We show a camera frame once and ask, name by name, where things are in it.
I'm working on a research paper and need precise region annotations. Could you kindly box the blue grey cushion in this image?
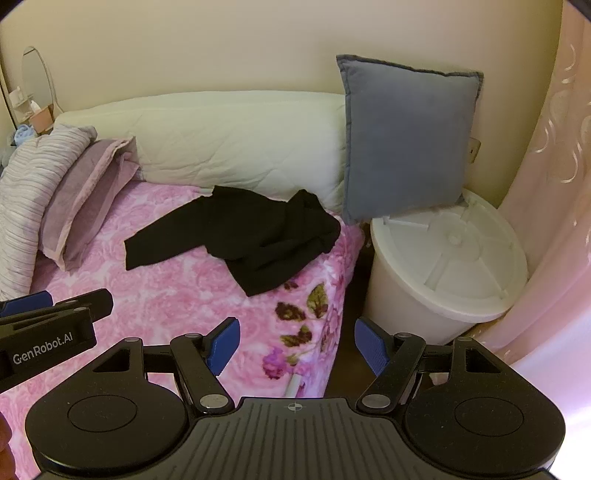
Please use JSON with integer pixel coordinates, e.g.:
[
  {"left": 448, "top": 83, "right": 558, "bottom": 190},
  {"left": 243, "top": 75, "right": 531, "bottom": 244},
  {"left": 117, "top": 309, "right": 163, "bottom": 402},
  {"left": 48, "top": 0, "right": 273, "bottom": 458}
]
[{"left": 335, "top": 54, "right": 485, "bottom": 225}]

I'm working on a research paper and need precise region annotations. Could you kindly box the folded pink cloth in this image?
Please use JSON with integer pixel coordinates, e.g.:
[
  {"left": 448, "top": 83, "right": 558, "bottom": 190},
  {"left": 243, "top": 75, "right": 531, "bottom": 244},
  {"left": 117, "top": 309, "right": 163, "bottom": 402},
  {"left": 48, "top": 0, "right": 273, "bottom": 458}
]
[{"left": 39, "top": 136, "right": 141, "bottom": 272}]

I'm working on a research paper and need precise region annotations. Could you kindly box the black garment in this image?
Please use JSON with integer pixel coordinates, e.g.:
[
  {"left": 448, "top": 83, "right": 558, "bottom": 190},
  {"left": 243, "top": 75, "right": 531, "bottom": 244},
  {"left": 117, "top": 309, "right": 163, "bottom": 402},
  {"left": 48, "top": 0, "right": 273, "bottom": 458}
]
[{"left": 124, "top": 185, "right": 342, "bottom": 297}]

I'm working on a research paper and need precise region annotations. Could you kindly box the oval mirror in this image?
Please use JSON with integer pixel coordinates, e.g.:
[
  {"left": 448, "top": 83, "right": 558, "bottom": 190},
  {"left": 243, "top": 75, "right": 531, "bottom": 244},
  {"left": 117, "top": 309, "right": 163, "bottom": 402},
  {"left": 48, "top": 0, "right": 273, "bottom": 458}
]
[{"left": 21, "top": 46, "right": 58, "bottom": 116}]

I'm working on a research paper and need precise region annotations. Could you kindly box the long white pillow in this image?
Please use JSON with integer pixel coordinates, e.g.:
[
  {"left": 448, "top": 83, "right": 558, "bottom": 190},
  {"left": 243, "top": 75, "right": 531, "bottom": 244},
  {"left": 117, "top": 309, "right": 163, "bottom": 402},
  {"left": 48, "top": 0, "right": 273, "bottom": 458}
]
[{"left": 53, "top": 91, "right": 352, "bottom": 215}]

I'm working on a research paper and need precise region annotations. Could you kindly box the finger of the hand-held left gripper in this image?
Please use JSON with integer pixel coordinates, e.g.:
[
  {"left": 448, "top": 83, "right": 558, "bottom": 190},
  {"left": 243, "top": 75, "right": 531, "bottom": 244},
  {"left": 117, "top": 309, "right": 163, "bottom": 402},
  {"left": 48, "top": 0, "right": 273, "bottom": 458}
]
[
  {"left": 0, "top": 291, "right": 54, "bottom": 317},
  {"left": 46, "top": 288, "right": 114, "bottom": 321}
]

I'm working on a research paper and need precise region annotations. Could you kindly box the white bucket lid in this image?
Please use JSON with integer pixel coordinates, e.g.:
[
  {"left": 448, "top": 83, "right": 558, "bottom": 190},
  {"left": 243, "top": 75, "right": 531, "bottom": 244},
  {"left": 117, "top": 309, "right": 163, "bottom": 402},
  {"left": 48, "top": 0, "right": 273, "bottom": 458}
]
[{"left": 370, "top": 187, "right": 529, "bottom": 319}]

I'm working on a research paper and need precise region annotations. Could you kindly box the white plastic bucket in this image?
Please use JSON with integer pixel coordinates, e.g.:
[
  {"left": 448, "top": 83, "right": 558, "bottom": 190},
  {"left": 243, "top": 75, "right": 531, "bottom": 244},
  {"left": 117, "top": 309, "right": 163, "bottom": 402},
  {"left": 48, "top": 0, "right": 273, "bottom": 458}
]
[{"left": 365, "top": 222, "right": 509, "bottom": 344}]

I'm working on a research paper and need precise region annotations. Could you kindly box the striped grey duvet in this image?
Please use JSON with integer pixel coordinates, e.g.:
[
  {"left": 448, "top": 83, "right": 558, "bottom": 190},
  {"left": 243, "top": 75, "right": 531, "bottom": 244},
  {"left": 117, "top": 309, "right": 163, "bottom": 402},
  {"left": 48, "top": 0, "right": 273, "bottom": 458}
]
[{"left": 0, "top": 124, "right": 99, "bottom": 301}]

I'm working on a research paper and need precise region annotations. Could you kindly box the pink curtain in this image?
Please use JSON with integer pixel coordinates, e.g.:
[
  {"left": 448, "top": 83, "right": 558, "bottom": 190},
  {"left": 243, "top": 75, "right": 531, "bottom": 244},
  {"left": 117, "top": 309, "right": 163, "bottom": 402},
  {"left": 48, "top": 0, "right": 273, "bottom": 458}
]
[{"left": 475, "top": 0, "right": 591, "bottom": 416}]

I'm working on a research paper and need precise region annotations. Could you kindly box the pink floral blanket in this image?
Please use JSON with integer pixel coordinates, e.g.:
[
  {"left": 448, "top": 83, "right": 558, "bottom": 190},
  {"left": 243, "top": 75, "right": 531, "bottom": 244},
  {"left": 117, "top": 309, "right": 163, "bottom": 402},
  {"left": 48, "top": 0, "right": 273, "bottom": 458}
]
[{"left": 0, "top": 178, "right": 366, "bottom": 467}]

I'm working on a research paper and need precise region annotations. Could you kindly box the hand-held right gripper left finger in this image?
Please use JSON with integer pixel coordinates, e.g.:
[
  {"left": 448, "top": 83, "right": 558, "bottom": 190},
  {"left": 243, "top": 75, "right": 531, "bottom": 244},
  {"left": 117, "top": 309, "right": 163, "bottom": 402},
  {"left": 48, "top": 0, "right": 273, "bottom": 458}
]
[{"left": 92, "top": 318, "right": 241, "bottom": 415}]

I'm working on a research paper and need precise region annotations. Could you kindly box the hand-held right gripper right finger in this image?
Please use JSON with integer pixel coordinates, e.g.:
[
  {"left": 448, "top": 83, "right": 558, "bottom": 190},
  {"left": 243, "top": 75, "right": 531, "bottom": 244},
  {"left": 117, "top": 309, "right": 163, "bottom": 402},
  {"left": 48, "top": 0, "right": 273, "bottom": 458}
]
[{"left": 355, "top": 318, "right": 504, "bottom": 412}]

